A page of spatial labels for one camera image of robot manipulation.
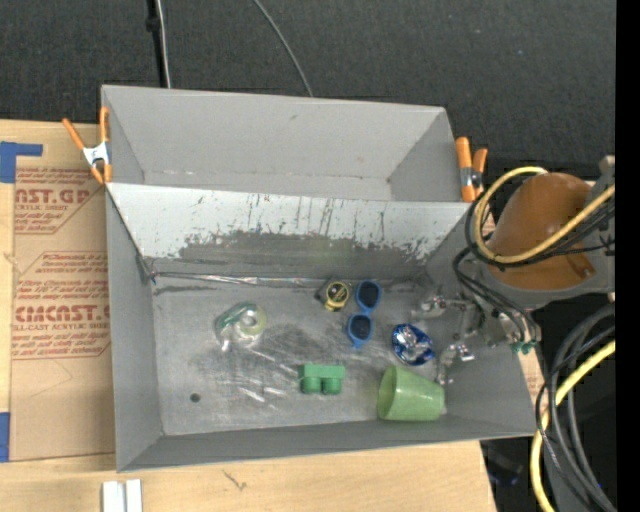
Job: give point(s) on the yellow and black tape measure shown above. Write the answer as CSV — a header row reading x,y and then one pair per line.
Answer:
x,y
334,295

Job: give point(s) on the light green plastic cup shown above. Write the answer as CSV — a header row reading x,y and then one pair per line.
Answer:
x,y
412,397

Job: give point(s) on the brown cardboard board red print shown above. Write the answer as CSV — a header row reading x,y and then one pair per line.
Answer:
x,y
55,390

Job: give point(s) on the shiny blue foil packet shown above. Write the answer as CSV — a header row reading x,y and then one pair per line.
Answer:
x,y
412,345

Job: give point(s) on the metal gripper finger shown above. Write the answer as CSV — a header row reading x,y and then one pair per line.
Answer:
x,y
452,357
432,305

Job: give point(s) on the green toy building block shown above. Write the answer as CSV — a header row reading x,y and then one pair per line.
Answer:
x,y
322,377

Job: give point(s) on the blue sunglasses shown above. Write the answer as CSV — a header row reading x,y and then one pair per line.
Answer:
x,y
361,327

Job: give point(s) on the grey metal bin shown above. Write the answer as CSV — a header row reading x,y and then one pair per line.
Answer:
x,y
280,235

